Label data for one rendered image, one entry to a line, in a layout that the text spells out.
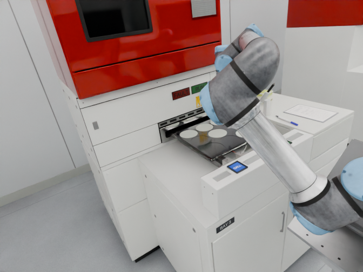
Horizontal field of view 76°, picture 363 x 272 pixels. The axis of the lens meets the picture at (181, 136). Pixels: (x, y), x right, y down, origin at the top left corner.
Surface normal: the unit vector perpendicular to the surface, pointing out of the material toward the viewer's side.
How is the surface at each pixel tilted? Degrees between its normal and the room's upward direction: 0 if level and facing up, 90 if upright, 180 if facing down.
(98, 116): 90
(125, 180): 90
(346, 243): 0
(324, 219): 78
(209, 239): 90
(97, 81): 90
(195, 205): 0
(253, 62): 52
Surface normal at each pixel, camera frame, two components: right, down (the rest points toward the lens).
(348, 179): -0.61, -0.46
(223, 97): -0.33, 0.29
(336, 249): -0.12, -0.88
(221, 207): 0.53, 0.33
